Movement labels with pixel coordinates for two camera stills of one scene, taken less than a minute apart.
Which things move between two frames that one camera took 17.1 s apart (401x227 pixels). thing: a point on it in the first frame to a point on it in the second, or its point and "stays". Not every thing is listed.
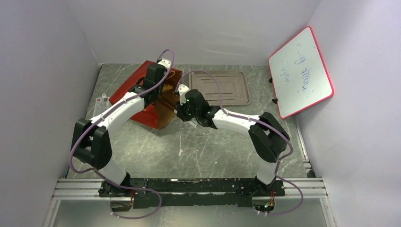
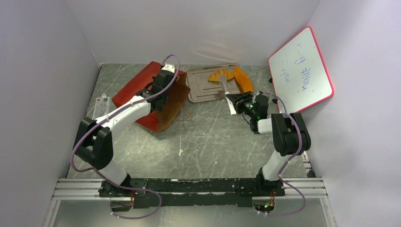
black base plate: x=199 y=192 stays
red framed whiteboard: x=299 y=78 stays
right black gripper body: x=183 y=113 to x=243 y=99
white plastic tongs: x=193 y=122 to x=222 y=77
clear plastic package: x=101 y=104 stays
